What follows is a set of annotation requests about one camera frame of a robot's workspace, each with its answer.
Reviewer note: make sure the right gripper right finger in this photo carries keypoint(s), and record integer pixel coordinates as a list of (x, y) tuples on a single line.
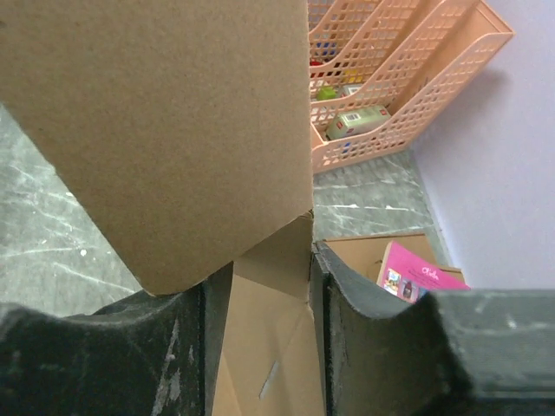
[(471, 352)]

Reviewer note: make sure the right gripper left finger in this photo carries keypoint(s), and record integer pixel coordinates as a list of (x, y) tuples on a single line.
[(142, 355)]

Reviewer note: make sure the large cardboard box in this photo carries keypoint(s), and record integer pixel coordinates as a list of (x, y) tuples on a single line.
[(181, 127)]

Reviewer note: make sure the folded cardboard box under book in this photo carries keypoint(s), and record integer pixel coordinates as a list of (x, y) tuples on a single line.
[(364, 254)]

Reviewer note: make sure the pink paperback book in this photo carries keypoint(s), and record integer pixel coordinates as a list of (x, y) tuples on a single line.
[(405, 275)]

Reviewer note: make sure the green white small carton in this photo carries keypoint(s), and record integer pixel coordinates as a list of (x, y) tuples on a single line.
[(356, 122)]

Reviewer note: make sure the peach plastic file organizer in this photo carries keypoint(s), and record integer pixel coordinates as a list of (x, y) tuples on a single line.
[(412, 57)]

